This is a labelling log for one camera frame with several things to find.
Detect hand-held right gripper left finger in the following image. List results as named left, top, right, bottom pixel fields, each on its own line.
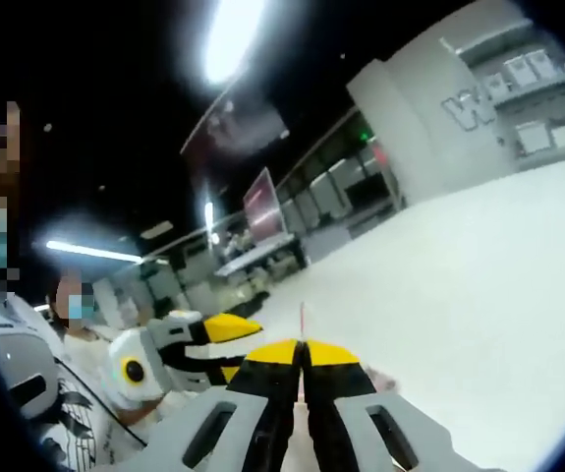
left=114, top=337, right=303, bottom=472

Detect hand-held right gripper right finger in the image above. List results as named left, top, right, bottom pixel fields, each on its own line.
left=304, top=337, right=499, bottom=472

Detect clear resealable bag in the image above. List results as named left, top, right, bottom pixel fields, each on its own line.
left=281, top=300, right=402, bottom=472

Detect grey desk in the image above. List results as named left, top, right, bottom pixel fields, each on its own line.
left=212, top=233, right=311, bottom=281

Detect person in white shirt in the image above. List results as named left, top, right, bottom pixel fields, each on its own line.
left=40, top=373, right=165, bottom=472

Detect white worn device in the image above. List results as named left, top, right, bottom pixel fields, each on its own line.
left=0, top=294, right=62, bottom=424

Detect desk monitor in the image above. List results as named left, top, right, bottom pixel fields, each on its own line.
left=242, top=166, right=288, bottom=245

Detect long ceiling light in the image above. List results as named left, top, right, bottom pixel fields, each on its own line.
left=201, top=0, right=268, bottom=88
left=45, top=239, right=143, bottom=265

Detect dark hanging screen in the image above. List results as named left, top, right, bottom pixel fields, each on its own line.
left=181, top=97, right=291, bottom=168

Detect row of white storage boxes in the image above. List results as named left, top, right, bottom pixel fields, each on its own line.
left=487, top=48, right=565, bottom=153

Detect grey shelf unit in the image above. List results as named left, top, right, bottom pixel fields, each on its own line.
left=438, top=19, right=565, bottom=158

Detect black cable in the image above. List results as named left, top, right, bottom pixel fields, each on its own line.
left=53, top=356, right=150, bottom=448

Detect grey wall lettering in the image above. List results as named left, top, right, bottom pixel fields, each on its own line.
left=441, top=92, right=499, bottom=132

